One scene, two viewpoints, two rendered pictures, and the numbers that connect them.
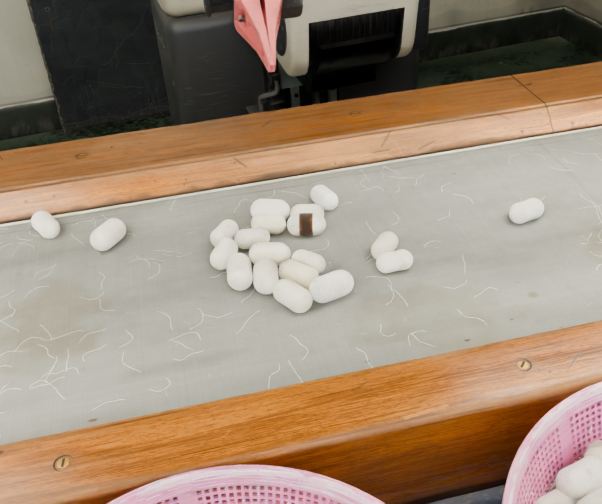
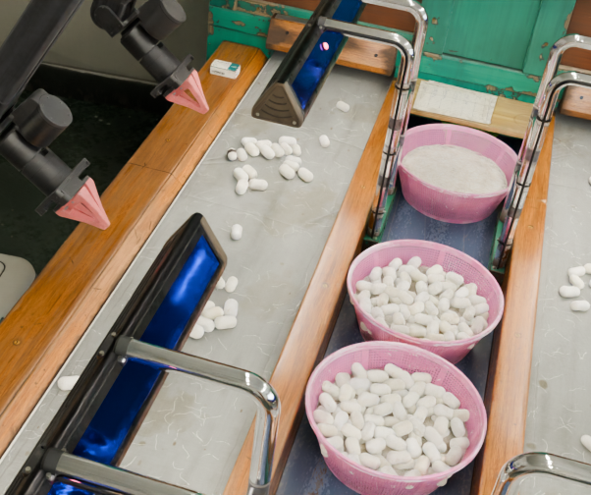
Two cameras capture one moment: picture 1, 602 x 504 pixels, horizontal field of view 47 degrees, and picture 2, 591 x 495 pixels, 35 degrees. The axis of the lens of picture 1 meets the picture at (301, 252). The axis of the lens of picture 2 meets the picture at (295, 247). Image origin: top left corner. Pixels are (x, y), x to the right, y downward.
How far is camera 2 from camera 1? 120 cm
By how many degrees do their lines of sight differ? 54
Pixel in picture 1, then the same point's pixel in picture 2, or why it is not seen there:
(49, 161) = (7, 357)
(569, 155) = (204, 194)
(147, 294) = not seen: hidden behind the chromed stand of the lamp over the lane
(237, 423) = (294, 362)
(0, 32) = not seen: outside the picture
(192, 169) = (83, 307)
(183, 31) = not seen: outside the picture
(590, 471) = (367, 302)
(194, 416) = (280, 372)
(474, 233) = (230, 253)
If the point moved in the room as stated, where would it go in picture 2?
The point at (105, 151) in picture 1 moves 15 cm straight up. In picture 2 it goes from (24, 331) to (17, 253)
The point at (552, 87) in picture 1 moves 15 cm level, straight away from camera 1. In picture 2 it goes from (157, 161) to (113, 126)
